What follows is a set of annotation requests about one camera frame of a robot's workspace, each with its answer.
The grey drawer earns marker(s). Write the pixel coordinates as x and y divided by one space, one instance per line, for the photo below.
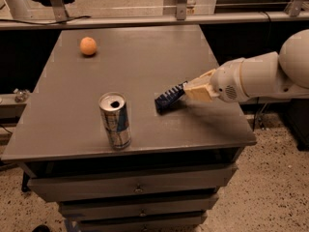
140 207
142 224
133 183

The white pipe top left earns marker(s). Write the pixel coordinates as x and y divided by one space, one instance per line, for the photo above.
19 9

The top grey drawer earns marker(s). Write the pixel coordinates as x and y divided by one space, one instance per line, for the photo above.
133 183

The grey drawer cabinet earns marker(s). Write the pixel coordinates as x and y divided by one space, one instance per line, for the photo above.
61 133

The bottom grey drawer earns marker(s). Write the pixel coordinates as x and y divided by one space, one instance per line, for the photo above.
142 224

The silver blue redbull can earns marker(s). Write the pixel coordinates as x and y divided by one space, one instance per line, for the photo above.
114 116

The orange fruit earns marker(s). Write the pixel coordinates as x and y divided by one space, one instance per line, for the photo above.
88 46

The grey metal rail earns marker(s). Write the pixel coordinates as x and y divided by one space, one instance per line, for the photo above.
85 22

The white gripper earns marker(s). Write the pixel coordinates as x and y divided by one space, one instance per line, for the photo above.
226 80

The small shiny object left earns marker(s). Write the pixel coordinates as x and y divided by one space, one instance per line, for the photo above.
21 95

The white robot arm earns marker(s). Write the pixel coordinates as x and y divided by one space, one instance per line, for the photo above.
278 75

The middle grey drawer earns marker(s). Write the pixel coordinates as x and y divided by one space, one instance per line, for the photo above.
140 207

